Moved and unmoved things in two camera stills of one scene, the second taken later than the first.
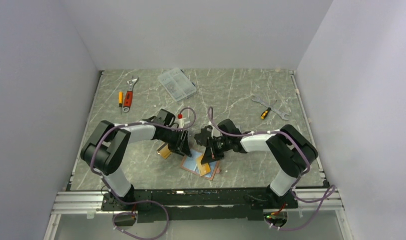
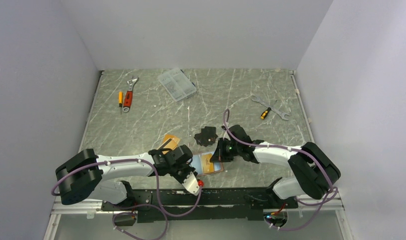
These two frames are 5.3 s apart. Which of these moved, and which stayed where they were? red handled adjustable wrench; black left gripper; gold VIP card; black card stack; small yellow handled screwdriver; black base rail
Moved: black left gripper; gold VIP card
Stayed: black card stack; red handled adjustable wrench; small yellow handled screwdriver; black base rail
